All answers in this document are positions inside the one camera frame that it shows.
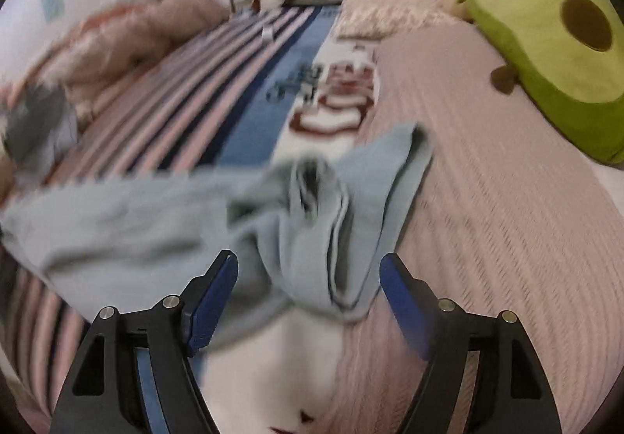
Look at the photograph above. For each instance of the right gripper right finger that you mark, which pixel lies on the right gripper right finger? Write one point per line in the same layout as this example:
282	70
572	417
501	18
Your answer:
511	393

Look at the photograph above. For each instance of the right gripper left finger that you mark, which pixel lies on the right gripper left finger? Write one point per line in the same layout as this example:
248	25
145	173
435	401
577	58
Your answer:
102	392

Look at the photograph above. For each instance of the light blue pants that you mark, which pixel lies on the light blue pants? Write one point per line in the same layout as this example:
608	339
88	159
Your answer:
305	231

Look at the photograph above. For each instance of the grey blue folded clothes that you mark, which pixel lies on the grey blue folded clothes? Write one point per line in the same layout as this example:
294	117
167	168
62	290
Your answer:
40	129

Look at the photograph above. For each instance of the striped Diet Coke blanket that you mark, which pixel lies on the striped Diet Coke blanket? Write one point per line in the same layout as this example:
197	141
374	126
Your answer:
214	101

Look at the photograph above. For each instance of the pink beige duvet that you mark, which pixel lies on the pink beige duvet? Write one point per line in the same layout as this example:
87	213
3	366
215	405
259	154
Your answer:
105	53

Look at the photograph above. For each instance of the avocado plush toy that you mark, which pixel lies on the avocado plush toy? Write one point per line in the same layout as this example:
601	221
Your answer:
568	56

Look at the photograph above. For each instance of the small white remote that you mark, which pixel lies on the small white remote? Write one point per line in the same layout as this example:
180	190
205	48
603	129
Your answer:
267	34

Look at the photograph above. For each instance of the floral pillow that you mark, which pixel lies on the floral pillow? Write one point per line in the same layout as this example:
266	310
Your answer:
380	19

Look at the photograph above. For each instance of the blue wall sticker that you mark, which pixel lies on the blue wall sticker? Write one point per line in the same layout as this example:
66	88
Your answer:
52	9

